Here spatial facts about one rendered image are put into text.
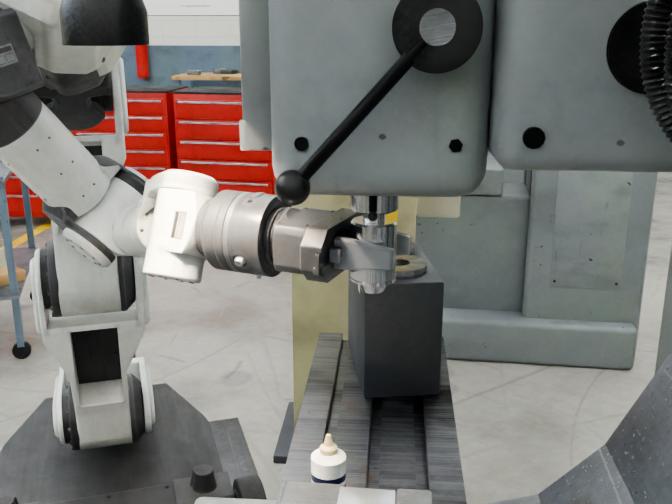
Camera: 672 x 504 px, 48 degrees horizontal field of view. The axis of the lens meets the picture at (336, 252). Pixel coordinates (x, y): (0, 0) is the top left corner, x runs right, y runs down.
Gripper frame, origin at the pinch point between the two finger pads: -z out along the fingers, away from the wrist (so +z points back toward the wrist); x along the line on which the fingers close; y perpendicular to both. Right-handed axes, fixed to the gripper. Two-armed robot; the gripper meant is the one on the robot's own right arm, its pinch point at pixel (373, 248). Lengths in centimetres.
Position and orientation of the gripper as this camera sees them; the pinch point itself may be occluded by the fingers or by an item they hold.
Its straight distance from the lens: 77.5
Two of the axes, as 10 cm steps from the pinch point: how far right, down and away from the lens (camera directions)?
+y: -0.1, 9.6, 2.9
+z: -9.2, -1.2, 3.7
